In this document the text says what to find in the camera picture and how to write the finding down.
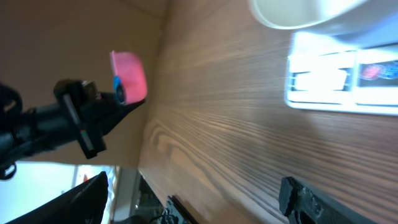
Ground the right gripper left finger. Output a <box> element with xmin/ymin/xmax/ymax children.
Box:
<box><xmin>7</xmin><ymin>171</ymin><xmax>108</xmax><ymax>224</ymax></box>

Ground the white bowl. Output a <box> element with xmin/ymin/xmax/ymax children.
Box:
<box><xmin>248</xmin><ymin>0</ymin><xmax>397</xmax><ymax>35</ymax></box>

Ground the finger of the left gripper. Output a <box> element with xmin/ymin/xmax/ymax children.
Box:
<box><xmin>98</xmin><ymin>92</ymin><xmax>146</xmax><ymax>136</ymax></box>

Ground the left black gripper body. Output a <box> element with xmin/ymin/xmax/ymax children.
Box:
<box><xmin>12</xmin><ymin>80</ymin><xmax>108</xmax><ymax>159</ymax></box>

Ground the white digital kitchen scale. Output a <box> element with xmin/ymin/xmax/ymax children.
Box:
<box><xmin>284</xmin><ymin>16</ymin><xmax>397</xmax><ymax>116</ymax></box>

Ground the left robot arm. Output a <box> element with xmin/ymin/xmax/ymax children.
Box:
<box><xmin>1</xmin><ymin>80</ymin><xmax>146</xmax><ymax>180</ymax></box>

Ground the pink scoop blue handle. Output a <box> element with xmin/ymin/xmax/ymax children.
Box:
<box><xmin>110</xmin><ymin>51</ymin><xmax>147</xmax><ymax>105</ymax></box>

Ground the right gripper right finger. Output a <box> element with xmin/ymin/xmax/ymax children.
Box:
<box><xmin>279</xmin><ymin>177</ymin><xmax>376</xmax><ymax>224</ymax></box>

